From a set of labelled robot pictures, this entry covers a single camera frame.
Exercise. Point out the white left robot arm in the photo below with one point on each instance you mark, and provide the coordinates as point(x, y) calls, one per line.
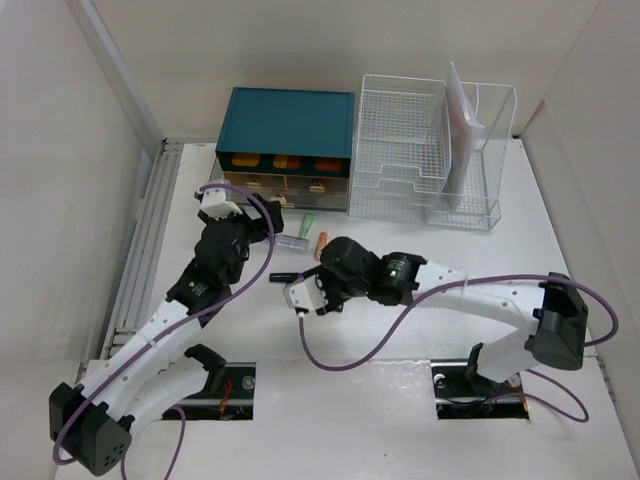
point(94, 422)

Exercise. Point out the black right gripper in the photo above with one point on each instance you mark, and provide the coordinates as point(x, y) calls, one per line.
point(334, 302)

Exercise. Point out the clear staples box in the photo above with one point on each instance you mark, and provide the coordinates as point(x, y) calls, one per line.
point(292, 243)

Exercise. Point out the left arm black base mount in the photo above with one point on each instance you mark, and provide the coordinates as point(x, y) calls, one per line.
point(228, 391)

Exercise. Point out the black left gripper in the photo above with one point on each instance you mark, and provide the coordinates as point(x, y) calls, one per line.
point(258, 227)

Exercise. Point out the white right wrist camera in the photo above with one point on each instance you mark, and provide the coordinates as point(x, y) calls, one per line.
point(304, 295)

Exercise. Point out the white wire mesh file tray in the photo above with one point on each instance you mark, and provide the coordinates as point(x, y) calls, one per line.
point(402, 155)

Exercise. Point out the purple cap black highlighter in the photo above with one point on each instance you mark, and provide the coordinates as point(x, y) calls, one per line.
point(284, 277)

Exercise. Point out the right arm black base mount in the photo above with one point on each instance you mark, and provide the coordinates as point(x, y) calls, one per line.
point(461, 394)

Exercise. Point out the clear mesh zipper pouch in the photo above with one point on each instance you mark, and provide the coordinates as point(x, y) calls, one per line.
point(465, 132)

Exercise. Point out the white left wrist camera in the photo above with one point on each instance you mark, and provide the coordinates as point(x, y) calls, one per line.
point(214, 203)

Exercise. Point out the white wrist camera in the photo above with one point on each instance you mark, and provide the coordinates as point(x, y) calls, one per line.
point(214, 203)
point(304, 295)

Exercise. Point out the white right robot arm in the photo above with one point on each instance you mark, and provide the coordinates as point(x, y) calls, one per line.
point(547, 313)

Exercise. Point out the clear acrylic file holder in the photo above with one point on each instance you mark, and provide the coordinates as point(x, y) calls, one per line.
point(477, 207)

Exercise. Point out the aluminium rail frame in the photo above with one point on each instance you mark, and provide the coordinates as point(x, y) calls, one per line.
point(134, 288)

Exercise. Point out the teal desktop drawer cabinet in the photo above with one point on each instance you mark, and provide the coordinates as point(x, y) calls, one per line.
point(289, 143)

